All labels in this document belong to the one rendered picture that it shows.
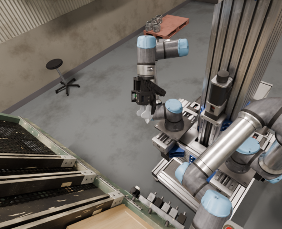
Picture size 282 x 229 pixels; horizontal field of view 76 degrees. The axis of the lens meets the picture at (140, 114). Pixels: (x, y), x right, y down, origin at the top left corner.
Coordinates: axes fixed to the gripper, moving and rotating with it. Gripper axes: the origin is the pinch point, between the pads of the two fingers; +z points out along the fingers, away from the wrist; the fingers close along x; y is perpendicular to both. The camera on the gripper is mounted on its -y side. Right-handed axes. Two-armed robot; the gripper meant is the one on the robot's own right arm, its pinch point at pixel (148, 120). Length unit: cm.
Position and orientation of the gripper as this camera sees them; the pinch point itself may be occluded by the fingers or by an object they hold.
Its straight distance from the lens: 83.1
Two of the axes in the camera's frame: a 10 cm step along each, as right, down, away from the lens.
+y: -8.3, 1.4, -5.3
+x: 5.5, 2.4, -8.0
